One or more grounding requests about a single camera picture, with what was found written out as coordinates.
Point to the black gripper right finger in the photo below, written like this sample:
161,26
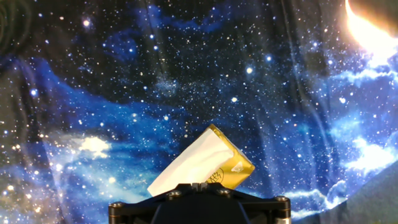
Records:
224,192

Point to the galaxy landscape print tablecloth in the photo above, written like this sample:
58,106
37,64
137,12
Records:
124,77

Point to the gold tissue pack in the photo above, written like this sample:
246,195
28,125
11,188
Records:
239,171

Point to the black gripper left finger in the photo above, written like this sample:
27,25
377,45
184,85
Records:
174,193

